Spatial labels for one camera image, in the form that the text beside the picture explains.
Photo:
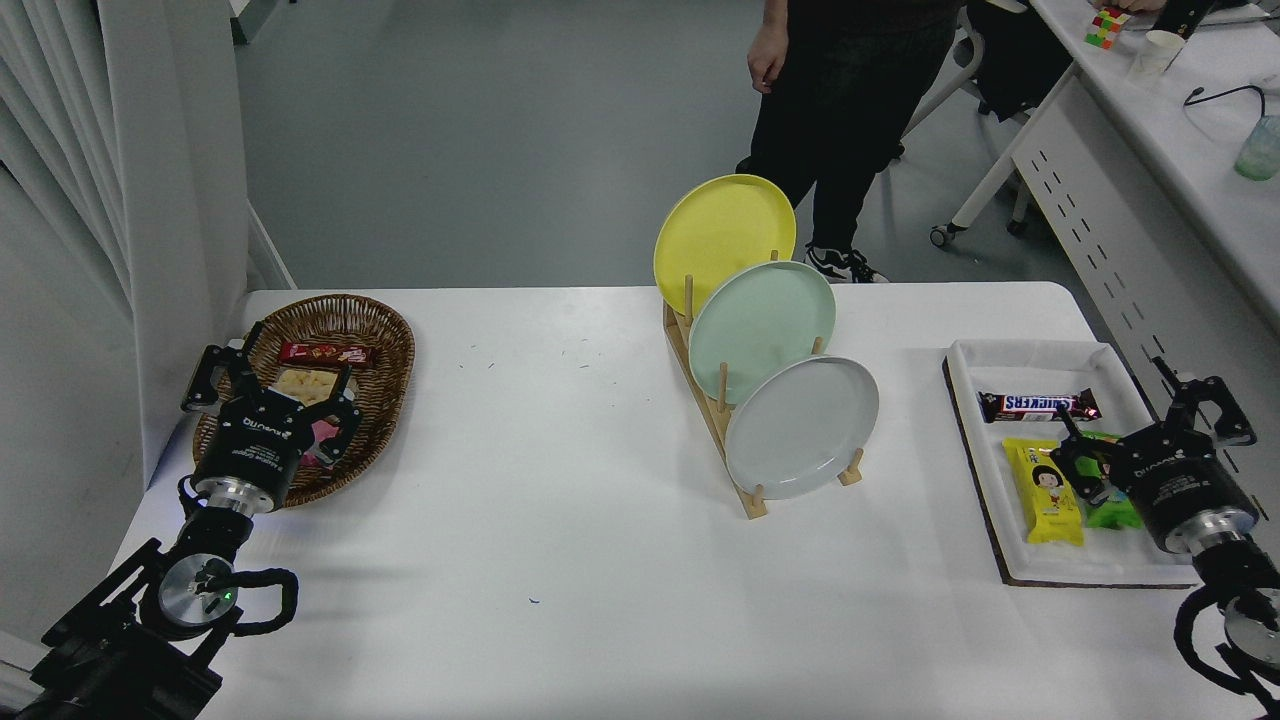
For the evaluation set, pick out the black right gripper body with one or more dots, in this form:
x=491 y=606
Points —
x=1185 y=485

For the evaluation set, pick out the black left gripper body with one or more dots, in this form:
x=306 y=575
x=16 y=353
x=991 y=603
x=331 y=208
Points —
x=255 y=445

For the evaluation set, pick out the grey plate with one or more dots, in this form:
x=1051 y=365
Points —
x=800 y=430

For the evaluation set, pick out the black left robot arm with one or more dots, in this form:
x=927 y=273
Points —
x=110 y=660

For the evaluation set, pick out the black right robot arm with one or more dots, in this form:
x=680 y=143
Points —
x=1235 y=580

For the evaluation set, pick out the wooden plate rack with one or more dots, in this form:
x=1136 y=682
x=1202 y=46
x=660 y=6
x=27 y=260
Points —
x=757 y=507

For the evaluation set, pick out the pale green plate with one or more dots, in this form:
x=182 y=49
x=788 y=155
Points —
x=760 y=320

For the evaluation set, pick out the yellow plate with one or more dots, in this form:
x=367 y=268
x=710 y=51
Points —
x=720 y=225

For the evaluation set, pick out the person's hand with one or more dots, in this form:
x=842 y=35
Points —
x=768 y=58

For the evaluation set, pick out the pink snack packet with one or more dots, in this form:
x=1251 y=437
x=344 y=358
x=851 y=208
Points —
x=322 y=435

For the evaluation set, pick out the beige cracker pack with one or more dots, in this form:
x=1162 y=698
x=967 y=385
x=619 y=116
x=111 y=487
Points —
x=305 y=385

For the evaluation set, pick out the yellow snack pack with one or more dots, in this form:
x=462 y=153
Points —
x=1045 y=495

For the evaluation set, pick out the green snack pack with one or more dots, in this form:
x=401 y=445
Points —
x=1115 y=515

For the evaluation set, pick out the red snack bar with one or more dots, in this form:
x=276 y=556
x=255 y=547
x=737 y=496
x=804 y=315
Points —
x=325 y=353

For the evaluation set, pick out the Snickers bar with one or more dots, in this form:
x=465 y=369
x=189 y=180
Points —
x=1035 y=404

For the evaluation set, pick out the brown wicker basket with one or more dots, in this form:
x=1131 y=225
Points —
x=385 y=330

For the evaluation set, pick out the white tray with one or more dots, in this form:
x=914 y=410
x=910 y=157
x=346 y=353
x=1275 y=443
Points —
x=1030 y=365

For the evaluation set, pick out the white desk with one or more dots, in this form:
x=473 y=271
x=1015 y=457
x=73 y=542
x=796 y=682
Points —
x=1190 y=150

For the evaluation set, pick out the green glass cup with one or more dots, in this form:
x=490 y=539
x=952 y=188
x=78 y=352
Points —
x=1258 y=150

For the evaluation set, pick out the white curtain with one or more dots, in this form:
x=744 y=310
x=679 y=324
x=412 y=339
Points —
x=60 y=120

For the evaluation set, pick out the white paper cup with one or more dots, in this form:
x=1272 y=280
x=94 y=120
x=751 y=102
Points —
x=1155 y=55

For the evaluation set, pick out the Rubik's cube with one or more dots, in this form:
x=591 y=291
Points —
x=1106 y=28

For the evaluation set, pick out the office chair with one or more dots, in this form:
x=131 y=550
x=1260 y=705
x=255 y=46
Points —
x=1020 y=60

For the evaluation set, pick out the person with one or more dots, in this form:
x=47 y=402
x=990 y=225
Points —
x=850 y=100

